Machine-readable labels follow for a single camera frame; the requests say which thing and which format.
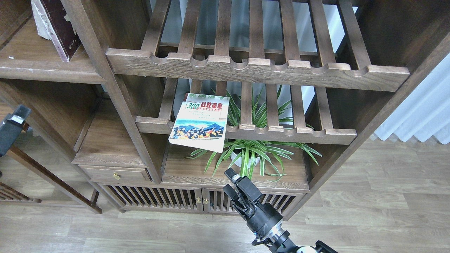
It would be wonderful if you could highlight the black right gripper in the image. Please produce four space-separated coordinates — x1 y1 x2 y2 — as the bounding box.
223 168 283 240

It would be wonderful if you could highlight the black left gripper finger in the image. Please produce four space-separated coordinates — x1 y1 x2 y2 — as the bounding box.
0 105 32 157

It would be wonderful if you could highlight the colorful illustrated paperback book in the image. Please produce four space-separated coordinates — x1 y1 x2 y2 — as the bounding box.
168 93 230 153

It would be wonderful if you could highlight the yellow green cover book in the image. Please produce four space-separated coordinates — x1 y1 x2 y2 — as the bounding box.
31 0 51 40

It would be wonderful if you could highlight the maroon hardcover book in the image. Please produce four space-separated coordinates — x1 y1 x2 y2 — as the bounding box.
35 0 82 62

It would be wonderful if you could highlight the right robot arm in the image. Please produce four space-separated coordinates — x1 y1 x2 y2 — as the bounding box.
223 168 335 253

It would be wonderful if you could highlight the right slatted cabinet door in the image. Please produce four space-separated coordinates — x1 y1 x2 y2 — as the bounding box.
201 188 305 216

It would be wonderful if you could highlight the slatted cabinet door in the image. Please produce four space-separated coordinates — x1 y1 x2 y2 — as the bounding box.
102 185 204 213
201 188 305 216

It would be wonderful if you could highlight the white plant pot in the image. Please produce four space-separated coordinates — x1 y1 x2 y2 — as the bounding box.
230 149 260 168

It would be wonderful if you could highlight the dark wooden side furniture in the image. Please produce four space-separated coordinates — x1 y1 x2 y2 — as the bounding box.
1 120 102 214

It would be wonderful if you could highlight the green spider plant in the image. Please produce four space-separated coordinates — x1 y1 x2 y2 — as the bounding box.
186 85 322 182

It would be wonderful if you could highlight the wooden drawer with brass knob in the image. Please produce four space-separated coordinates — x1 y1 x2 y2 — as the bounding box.
79 164 151 182

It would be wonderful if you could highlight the left slatted cabinet door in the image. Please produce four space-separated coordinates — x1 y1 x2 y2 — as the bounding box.
102 185 204 213

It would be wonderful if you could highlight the dark wooden bookshelf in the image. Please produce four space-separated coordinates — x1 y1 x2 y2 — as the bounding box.
1 0 449 220

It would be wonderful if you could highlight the white pleated curtain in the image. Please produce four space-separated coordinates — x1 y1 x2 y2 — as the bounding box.
374 54 450 144

